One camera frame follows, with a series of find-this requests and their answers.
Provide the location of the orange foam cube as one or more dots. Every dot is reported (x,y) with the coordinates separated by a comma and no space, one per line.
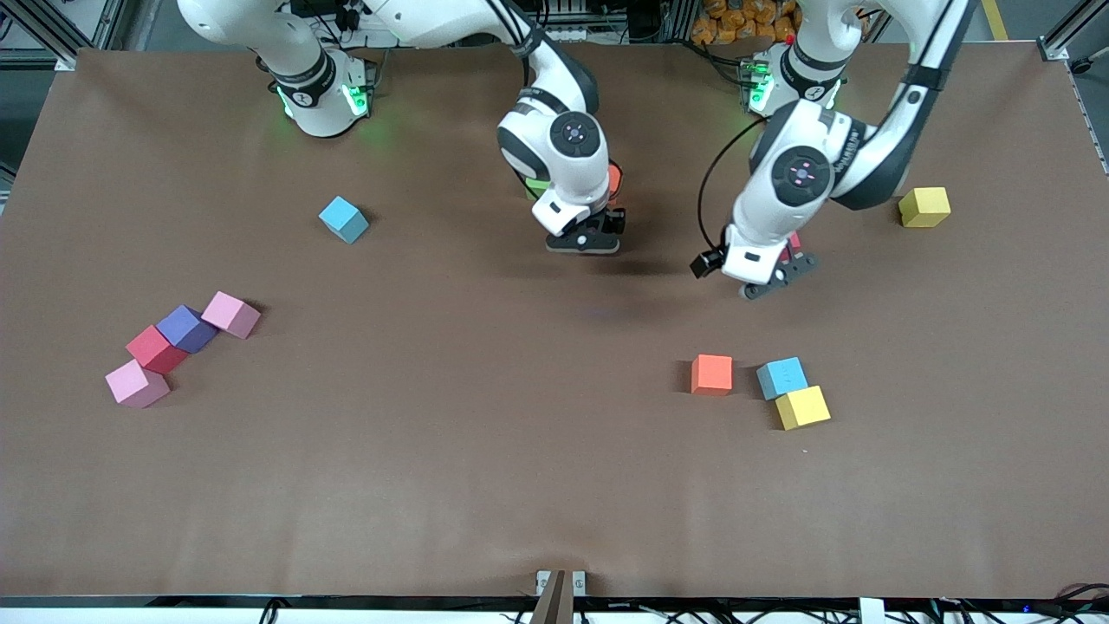
(615,180)
(711,374)

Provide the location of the brown table mat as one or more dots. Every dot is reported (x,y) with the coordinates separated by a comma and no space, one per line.
(554,477)

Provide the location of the green foam cube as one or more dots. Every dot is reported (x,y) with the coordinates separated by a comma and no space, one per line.
(533,189)

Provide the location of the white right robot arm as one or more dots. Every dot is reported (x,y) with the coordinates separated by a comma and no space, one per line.
(554,173)

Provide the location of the orange object pile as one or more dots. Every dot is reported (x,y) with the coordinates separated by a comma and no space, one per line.
(715,26)

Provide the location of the grey camera mounting post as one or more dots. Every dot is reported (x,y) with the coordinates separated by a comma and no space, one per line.
(554,602)

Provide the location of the pink foam cube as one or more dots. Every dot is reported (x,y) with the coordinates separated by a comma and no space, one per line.
(134,381)
(229,312)

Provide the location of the aluminium frame profile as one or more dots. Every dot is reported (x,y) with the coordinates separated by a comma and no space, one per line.
(39,35)
(1070,30)

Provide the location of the yellow foam cube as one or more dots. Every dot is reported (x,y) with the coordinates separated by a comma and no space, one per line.
(925,206)
(802,407)

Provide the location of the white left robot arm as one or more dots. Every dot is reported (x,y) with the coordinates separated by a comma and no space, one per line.
(762,208)

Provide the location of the black equipment rack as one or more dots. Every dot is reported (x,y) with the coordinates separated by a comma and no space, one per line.
(624,17)

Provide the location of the purple foam cube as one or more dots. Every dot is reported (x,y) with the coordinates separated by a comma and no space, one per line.
(184,325)

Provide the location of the light blue dented foam cube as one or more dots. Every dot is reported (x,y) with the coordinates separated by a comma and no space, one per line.
(781,377)

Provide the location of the red foam cube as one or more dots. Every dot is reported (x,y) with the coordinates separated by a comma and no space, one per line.
(794,243)
(154,348)

